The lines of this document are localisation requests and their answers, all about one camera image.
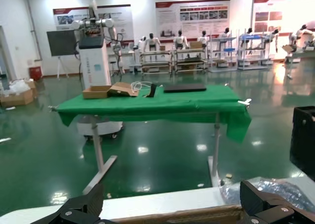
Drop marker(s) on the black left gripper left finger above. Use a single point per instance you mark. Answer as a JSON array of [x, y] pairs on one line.
[[86, 206]]

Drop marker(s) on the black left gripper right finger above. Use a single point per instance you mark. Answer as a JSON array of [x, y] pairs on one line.
[[265, 209]]

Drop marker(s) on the translucent antistatic bag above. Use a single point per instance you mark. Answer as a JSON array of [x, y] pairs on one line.
[[290, 189]]

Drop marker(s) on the black slotted container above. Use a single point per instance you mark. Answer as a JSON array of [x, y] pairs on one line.
[[302, 140]]

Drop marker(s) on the brown cardboard box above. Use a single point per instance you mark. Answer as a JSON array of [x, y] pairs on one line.
[[172, 215]]

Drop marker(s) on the open flat cardboard box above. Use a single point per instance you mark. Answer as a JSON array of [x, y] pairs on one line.
[[96, 92]]

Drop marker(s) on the red fire equipment box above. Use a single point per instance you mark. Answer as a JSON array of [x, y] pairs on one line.
[[35, 73]]

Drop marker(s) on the white table leg with foot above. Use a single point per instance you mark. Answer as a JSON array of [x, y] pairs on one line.
[[98, 147], [216, 140]]

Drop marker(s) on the white wheeled mobile base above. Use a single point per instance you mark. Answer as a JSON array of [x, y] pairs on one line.
[[108, 126]]

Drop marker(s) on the green tablecloth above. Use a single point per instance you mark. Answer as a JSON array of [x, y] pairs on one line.
[[147, 105]]

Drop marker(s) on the cardboard boxes with plastic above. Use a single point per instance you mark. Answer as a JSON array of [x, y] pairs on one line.
[[17, 98]]

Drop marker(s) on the black flat tray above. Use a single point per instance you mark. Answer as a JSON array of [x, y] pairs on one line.
[[184, 88]]

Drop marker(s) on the small round stool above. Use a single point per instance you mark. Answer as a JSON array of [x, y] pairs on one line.
[[113, 62]]

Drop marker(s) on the white shelf rack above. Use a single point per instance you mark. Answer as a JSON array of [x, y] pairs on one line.
[[251, 36], [231, 49]]

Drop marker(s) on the black monitor on stand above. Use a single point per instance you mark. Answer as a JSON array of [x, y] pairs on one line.
[[61, 43]]

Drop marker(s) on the white humanoid robot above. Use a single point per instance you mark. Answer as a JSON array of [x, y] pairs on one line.
[[150, 43], [301, 34], [180, 40], [272, 37], [203, 39], [249, 30], [225, 34]]

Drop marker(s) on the silver cobot on kiosk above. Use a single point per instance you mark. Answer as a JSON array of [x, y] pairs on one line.
[[105, 22]]

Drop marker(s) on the black foam bracket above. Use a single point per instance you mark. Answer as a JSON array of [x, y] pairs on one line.
[[152, 89]]

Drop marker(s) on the white frame workbench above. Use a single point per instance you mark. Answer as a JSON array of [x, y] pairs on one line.
[[189, 61], [155, 53]]

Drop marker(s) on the red-trimmed wall poster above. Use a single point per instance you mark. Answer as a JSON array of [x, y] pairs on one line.
[[169, 17], [124, 17], [283, 9]]

